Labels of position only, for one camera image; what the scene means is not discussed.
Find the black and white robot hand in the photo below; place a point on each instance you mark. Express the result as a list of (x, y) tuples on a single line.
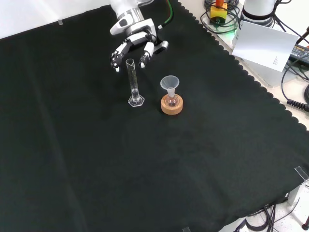
[(142, 26)]

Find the black tripod leg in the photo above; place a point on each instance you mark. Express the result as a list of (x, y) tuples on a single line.
[(303, 36)]

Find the black power adapter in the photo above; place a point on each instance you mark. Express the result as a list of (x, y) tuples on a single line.
[(300, 54)]

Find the black bench cloth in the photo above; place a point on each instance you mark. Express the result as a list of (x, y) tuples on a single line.
[(96, 145)]

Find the small round-bottom glass flask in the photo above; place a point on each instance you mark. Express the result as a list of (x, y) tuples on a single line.
[(171, 99)]

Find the clear plastic funnel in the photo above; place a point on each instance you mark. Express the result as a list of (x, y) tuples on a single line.
[(169, 82)]

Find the clear tape strip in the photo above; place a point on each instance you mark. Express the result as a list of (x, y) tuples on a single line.
[(186, 229), (301, 172)]

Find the pale white board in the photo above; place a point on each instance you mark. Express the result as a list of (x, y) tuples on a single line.
[(263, 46)]

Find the clear glass graduated cylinder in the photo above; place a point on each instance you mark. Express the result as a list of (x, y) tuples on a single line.
[(134, 91)]

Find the grey metal bracket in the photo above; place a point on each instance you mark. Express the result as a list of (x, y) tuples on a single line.
[(295, 195)]

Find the yellow stop button box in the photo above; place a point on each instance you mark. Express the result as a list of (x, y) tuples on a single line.
[(218, 15)]

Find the grey tape piece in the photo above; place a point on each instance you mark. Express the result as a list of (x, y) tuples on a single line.
[(60, 23)]

